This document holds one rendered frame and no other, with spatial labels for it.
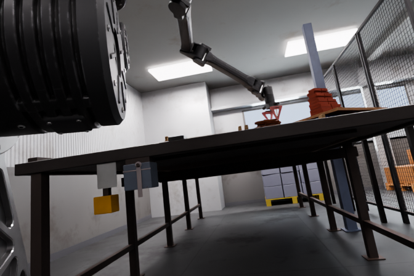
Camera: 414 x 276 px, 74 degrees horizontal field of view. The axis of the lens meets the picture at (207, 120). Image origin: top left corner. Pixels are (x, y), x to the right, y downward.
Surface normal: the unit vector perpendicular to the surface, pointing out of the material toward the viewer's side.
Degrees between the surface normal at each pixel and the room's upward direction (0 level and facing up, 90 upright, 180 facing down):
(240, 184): 90
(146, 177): 90
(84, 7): 86
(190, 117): 90
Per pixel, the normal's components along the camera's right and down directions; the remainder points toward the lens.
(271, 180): -0.19, -0.18
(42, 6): 0.15, -0.29
